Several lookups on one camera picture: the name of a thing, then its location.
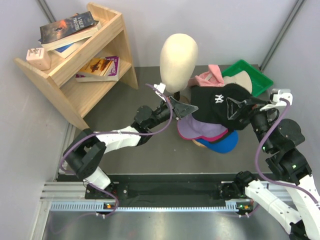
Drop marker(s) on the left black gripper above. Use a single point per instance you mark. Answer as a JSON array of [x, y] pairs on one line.
[[180, 110]]

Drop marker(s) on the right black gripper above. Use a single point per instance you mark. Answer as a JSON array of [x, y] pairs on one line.
[[249, 105]]

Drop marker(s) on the lavender cap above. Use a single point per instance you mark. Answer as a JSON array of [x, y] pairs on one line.
[[189, 123]]

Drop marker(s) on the beige bucket hat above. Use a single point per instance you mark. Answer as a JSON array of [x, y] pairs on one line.
[[242, 78]]

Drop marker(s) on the black beige cap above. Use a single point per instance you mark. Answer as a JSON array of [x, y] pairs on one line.
[[212, 104]]

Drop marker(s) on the magenta cap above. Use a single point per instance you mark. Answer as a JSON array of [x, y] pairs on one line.
[[210, 135]]

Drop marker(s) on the blue cap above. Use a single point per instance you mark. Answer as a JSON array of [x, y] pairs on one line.
[[223, 147]]

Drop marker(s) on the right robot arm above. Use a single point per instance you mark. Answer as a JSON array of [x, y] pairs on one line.
[[285, 187]]

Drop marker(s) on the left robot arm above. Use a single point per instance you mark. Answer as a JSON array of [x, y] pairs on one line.
[[85, 153]]

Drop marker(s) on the dark wooden mannequin stand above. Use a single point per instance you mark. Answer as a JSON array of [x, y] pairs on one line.
[[180, 97]]

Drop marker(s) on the green plastic bin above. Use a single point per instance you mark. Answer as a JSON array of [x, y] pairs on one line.
[[260, 82]]

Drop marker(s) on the round wooden hat stand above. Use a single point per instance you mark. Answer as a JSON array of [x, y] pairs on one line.
[[199, 144]]

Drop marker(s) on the light pink cap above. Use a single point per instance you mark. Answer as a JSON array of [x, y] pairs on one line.
[[211, 78]]

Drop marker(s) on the cream mannequin head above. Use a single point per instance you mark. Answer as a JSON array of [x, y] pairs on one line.
[[177, 62]]

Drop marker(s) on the orange purple paperback book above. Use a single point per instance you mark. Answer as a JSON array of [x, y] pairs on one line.
[[106, 69]]

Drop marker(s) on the wooden bookshelf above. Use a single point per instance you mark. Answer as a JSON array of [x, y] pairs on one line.
[[74, 100]]

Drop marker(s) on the blue cover book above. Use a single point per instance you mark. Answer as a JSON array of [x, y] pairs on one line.
[[67, 50]]

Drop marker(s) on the dark cover paperback book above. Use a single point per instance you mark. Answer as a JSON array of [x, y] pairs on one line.
[[68, 31]]

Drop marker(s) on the pink power adapter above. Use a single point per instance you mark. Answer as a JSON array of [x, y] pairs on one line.
[[39, 58]]

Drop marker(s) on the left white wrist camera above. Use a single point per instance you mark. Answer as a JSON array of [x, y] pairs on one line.
[[159, 90]]

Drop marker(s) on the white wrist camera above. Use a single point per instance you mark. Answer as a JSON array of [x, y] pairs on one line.
[[159, 90], [278, 98]]

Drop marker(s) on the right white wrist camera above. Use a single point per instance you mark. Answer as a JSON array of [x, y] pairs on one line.
[[278, 98]]

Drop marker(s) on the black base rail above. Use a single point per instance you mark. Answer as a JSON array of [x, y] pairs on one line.
[[173, 190]]

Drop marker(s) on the grey cable duct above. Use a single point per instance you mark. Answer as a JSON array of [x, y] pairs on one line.
[[232, 205]]

